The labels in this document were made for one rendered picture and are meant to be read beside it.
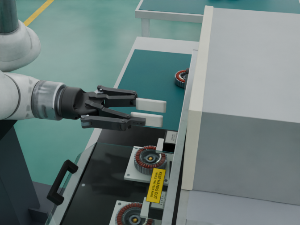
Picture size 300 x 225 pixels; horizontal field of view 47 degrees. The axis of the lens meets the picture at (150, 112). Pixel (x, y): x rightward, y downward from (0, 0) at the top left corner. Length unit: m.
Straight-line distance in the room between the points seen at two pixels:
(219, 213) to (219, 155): 0.12
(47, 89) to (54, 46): 2.82
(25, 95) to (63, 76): 2.33
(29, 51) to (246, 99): 1.04
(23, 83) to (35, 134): 1.78
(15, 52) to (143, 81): 0.58
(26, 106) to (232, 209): 0.49
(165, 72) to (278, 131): 1.16
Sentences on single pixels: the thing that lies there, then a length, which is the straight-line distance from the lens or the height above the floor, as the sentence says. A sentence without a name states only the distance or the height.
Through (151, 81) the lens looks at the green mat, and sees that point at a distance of 1.64.
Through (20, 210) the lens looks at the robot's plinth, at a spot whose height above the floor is 0.17.
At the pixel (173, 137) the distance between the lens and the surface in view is 1.09.
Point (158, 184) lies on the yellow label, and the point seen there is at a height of 1.07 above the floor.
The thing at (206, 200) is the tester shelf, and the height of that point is 1.11.
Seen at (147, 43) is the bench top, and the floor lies 0.75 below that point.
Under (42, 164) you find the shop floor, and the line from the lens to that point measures 2.35.
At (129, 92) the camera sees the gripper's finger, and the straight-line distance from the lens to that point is 0.82.
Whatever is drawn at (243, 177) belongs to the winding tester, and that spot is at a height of 1.17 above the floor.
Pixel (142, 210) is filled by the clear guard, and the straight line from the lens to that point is 0.74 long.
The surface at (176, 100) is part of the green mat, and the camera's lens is 1.52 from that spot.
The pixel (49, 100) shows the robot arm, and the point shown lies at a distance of 0.79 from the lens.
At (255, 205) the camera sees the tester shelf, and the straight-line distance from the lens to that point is 0.72.
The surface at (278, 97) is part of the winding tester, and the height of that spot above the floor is 1.32.
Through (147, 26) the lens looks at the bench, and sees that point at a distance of 2.43.
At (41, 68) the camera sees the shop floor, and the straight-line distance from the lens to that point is 3.28.
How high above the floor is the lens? 1.67
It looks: 39 degrees down
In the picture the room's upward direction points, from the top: straight up
